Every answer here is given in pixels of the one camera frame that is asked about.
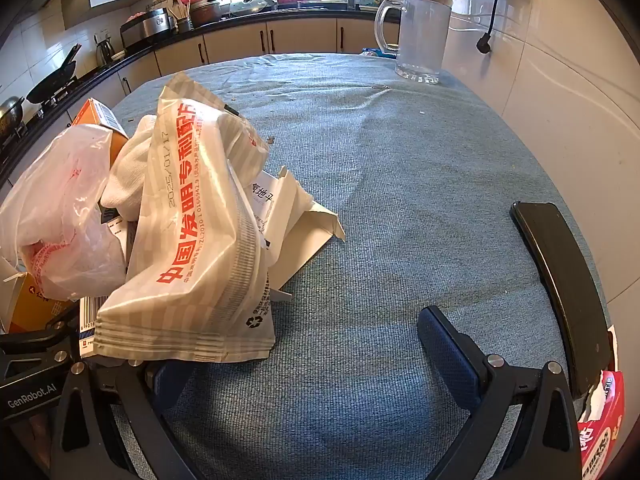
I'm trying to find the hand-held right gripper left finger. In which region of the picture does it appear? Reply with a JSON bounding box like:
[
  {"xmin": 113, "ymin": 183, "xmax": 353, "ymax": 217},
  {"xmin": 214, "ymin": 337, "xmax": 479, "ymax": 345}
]
[{"xmin": 49, "ymin": 357, "xmax": 201, "ymax": 480}]

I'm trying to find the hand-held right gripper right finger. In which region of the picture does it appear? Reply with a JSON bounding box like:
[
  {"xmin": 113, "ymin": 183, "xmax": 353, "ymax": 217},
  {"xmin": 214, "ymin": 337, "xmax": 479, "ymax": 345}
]
[{"xmin": 416, "ymin": 304, "xmax": 585, "ymax": 480}]

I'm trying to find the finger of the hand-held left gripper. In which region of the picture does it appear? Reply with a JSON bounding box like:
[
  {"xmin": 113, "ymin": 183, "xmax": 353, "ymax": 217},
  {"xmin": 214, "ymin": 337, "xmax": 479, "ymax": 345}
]
[{"xmin": 0, "ymin": 304, "xmax": 82, "ymax": 387}]

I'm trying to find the orange medicine box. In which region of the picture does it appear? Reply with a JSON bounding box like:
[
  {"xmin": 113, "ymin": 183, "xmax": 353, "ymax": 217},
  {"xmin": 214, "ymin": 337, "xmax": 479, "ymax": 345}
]
[{"xmin": 0, "ymin": 99, "xmax": 130, "ymax": 335}]

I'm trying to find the striped white snack bag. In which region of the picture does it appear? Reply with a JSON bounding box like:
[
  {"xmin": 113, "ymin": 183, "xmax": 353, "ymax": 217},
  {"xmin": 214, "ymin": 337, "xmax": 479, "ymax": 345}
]
[{"xmin": 92, "ymin": 72, "xmax": 278, "ymax": 365}]

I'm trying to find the white barcode box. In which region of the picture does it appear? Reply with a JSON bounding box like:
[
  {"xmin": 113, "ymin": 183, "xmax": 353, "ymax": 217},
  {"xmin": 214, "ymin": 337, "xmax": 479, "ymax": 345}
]
[{"xmin": 79, "ymin": 296, "xmax": 108, "ymax": 358}]

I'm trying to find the black smartphone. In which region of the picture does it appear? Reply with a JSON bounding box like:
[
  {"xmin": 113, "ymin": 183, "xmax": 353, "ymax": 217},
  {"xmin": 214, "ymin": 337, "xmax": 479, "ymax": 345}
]
[{"xmin": 509, "ymin": 201, "xmax": 615, "ymax": 401}]

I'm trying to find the white plastic bag red print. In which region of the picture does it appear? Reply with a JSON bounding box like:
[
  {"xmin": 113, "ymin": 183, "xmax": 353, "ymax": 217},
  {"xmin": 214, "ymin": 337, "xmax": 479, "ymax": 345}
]
[{"xmin": 0, "ymin": 124, "xmax": 128, "ymax": 303}]

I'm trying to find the red and white carton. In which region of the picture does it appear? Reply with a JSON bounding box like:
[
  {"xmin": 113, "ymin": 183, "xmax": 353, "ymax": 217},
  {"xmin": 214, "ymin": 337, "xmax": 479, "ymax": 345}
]
[{"xmin": 575, "ymin": 325, "xmax": 627, "ymax": 480}]

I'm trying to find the white crumpled paper towel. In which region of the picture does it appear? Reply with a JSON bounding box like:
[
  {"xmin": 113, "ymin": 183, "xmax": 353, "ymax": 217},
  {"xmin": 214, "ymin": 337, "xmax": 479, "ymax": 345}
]
[{"xmin": 100, "ymin": 114, "xmax": 161, "ymax": 223}]

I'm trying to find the torn white paper box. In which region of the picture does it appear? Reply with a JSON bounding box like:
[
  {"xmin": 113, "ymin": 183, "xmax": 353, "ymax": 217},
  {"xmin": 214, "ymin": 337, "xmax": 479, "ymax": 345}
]
[{"xmin": 247, "ymin": 166, "xmax": 347, "ymax": 303}]

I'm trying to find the steel wok with lid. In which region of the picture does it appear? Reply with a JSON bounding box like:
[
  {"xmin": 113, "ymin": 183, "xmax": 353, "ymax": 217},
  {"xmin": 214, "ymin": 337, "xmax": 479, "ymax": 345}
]
[{"xmin": 0, "ymin": 96, "xmax": 26, "ymax": 136}]

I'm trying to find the black frying pan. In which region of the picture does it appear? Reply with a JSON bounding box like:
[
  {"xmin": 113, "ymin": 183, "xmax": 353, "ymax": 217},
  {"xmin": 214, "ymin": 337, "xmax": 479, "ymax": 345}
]
[{"xmin": 26, "ymin": 44, "xmax": 83, "ymax": 105}]

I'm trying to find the rice cooker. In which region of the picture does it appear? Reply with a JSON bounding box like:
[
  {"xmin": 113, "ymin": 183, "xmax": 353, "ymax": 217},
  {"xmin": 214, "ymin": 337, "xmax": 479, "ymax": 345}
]
[{"xmin": 120, "ymin": 7, "xmax": 173, "ymax": 46}]

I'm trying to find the chopsticks holder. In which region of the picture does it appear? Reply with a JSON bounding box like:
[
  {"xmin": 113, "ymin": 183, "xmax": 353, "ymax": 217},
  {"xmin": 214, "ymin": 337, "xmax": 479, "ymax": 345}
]
[{"xmin": 167, "ymin": 2, "xmax": 193, "ymax": 33}]

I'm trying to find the dark cooking pot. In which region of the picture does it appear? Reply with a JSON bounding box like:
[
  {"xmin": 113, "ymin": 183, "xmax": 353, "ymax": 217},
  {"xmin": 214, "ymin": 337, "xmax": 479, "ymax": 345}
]
[{"xmin": 189, "ymin": 0, "xmax": 223, "ymax": 28}]

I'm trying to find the glass pot lid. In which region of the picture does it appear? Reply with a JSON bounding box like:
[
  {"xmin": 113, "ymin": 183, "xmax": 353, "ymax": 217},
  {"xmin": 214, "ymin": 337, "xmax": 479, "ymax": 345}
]
[{"xmin": 229, "ymin": 0, "xmax": 271, "ymax": 17}]

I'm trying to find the black power cable with plug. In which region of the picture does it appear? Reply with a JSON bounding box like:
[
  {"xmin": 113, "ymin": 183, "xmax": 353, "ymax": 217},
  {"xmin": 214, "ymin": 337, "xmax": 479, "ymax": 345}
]
[{"xmin": 475, "ymin": 0, "xmax": 503, "ymax": 56}]

